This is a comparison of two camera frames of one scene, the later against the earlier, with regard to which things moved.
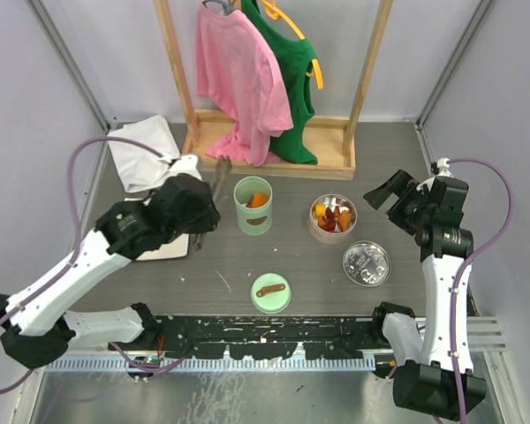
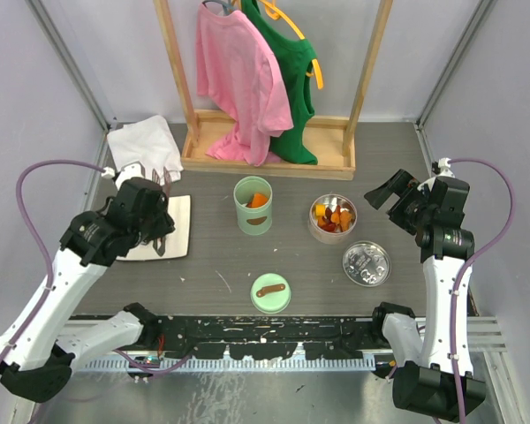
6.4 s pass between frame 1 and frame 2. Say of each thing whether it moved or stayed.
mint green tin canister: stayed
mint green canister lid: stayed
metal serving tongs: moved
